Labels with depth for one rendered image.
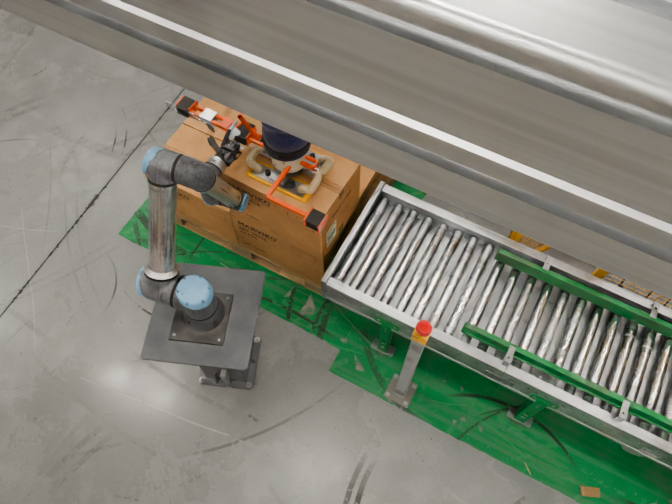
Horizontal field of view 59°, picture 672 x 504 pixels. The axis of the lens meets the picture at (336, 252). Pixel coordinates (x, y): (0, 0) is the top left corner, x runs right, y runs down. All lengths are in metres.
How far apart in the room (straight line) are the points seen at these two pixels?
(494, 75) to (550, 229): 0.10
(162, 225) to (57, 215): 1.91
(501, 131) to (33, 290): 3.95
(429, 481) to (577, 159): 3.19
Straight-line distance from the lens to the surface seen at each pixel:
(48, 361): 3.91
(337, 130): 0.32
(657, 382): 3.29
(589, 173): 0.28
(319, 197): 2.87
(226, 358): 2.78
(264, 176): 2.94
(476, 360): 3.01
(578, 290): 3.24
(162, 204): 2.45
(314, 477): 3.39
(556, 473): 3.58
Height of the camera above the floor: 3.36
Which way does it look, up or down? 63 degrees down
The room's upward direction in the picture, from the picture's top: 1 degrees counter-clockwise
